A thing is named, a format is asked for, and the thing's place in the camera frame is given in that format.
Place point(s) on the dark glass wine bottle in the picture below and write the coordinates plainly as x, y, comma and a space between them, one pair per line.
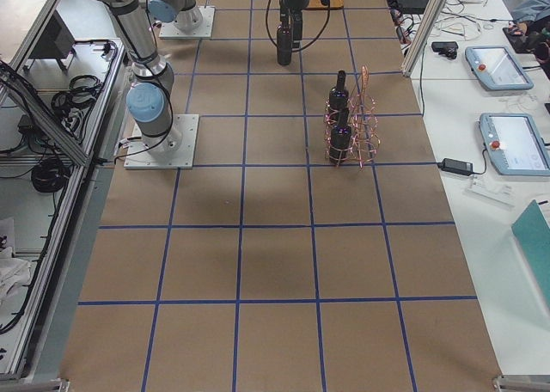
284, 44

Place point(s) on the dark wine bottle in basket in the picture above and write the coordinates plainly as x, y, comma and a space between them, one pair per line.
338, 97

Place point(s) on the teach pendant far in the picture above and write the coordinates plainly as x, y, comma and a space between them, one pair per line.
497, 69

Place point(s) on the teach pendant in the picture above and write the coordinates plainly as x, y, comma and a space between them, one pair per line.
497, 69
514, 144

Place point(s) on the black power adapter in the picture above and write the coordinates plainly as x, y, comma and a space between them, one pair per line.
457, 167

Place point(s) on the teach pendant near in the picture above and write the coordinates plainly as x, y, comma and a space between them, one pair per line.
514, 144

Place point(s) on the teal folder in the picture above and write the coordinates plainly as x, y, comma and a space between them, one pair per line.
531, 230

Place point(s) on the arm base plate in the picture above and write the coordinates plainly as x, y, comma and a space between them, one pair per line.
192, 24
175, 151

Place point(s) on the aluminium frame post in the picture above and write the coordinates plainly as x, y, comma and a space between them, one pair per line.
432, 12

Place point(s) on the copper wire bottle basket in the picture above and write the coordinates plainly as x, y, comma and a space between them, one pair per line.
365, 141

